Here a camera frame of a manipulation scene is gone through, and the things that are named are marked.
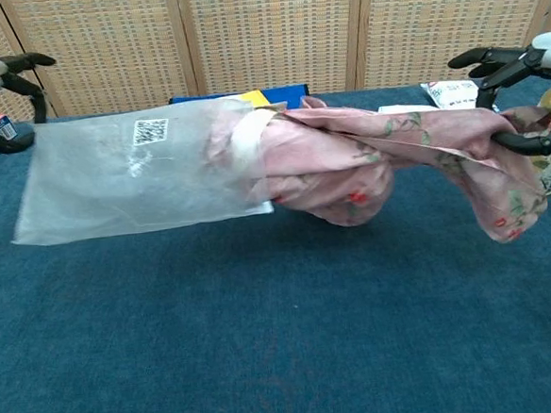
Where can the transparent plastic zip bag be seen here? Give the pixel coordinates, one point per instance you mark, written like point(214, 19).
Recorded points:
point(113, 189)

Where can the pink floral clothes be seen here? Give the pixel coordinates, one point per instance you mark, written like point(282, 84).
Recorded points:
point(339, 164)

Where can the white snack packet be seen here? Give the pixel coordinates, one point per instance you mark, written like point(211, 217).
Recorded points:
point(452, 92)

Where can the white yellow booklet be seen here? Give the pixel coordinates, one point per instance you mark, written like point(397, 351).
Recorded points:
point(254, 98)

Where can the woven bamboo folding screen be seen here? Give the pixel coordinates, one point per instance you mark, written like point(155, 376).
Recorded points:
point(268, 32)

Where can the blue felt table cover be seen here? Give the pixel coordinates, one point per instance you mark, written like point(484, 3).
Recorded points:
point(265, 335)

